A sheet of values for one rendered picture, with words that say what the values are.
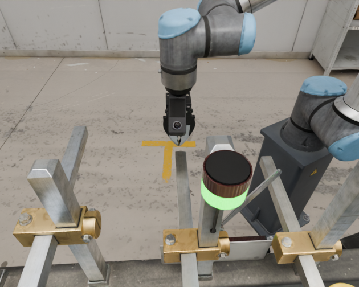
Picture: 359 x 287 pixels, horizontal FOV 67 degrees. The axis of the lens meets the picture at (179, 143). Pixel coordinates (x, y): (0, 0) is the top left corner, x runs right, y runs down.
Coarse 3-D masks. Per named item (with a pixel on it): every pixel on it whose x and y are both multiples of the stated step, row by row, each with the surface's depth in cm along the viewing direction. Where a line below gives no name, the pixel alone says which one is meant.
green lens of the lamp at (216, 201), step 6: (204, 186) 34; (204, 192) 35; (210, 192) 33; (246, 192) 34; (204, 198) 35; (210, 198) 34; (216, 198) 33; (222, 198) 33; (228, 198) 33; (234, 198) 33; (240, 198) 33; (210, 204) 35; (216, 204) 34; (222, 204) 34; (228, 204) 33; (234, 204) 34; (240, 204) 35
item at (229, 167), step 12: (216, 156) 34; (228, 156) 34; (240, 156) 34; (216, 168) 33; (228, 168) 33; (240, 168) 33; (216, 180) 32; (228, 180) 31; (240, 180) 31; (216, 216) 45
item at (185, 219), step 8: (176, 152) 75; (184, 152) 75; (176, 160) 73; (184, 160) 73; (176, 168) 71; (184, 168) 71; (176, 176) 69; (184, 176) 69; (184, 184) 67; (184, 192) 65; (184, 200) 63; (184, 208) 62; (184, 216) 60; (184, 224) 59; (192, 224) 59; (184, 256) 54; (192, 256) 54; (184, 264) 53; (192, 264) 53; (184, 272) 52; (192, 272) 52; (184, 280) 51; (192, 280) 51
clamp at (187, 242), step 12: (192, 228) 57; (180, 240) 55; (192, 240) 55; (228, 240) 55; (168, 252) 54; (180, 252) 54; (192, 252) 54; (204, 252) 54; (216, 252) 55; (228, 252) 55
